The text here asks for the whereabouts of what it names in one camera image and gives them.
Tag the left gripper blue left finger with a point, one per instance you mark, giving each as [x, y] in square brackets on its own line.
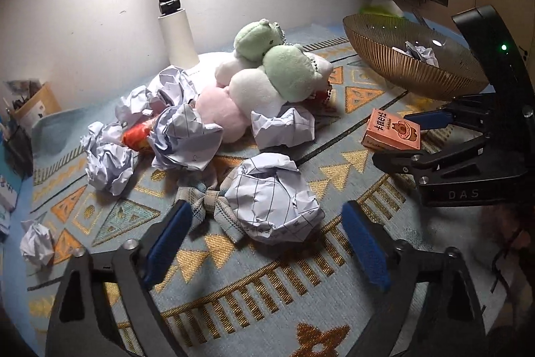
[139, 265]

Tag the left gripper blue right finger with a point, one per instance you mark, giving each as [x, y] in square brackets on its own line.
[391, 266]

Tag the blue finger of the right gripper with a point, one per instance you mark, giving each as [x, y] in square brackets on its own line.
[416, 162]
[431, 119]

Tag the orange capybara card box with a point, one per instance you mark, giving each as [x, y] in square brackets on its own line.
[385, 131]

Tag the paper ball front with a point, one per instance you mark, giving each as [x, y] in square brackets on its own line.
[421, 53]

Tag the plaid fabric bow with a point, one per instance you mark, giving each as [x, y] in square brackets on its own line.
[209, 200]

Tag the small paper ball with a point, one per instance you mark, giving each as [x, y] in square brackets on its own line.
[36, 246]

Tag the paper ball pile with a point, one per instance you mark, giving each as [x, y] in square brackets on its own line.
[109, 163]

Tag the orange snack packet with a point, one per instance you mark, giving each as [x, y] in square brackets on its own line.
[136, 137]

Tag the large lined paper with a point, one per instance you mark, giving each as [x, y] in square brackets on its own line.
[272, 200]

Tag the three-ball pastel plush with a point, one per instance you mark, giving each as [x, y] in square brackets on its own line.
[262, 74]

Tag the paper ball back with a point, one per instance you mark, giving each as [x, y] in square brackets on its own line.
[170, 87]

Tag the person's right hand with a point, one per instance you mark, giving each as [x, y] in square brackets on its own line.
[499, 224]

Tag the green tissue box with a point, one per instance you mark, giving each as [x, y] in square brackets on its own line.
[382, 7]

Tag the black mesh pen holder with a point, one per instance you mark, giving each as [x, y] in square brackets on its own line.
[19, 149]

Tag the wooden pen cup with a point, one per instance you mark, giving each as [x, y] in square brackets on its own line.
[41, 105]

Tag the white desk lamp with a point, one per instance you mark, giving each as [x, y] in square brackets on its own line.
[176, 34]

